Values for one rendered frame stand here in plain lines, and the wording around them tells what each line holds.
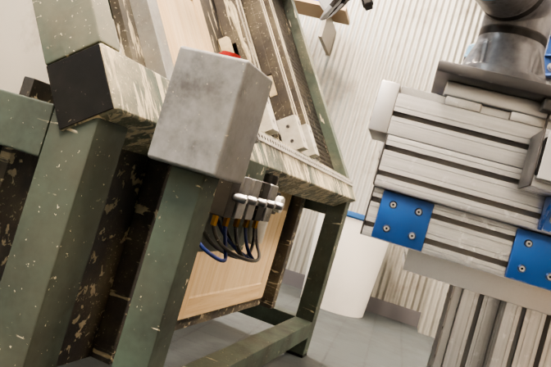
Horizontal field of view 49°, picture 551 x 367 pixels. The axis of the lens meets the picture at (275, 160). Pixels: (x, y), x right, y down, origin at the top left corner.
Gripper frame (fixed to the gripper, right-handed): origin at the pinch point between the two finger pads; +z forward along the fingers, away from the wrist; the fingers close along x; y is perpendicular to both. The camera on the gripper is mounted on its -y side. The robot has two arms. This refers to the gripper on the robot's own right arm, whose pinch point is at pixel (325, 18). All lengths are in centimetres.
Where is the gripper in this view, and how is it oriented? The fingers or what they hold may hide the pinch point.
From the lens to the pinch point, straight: 194.6
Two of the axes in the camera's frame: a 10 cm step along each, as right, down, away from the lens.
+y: -7.0, -6.8, 2.2
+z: -6.8, 7.3, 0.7
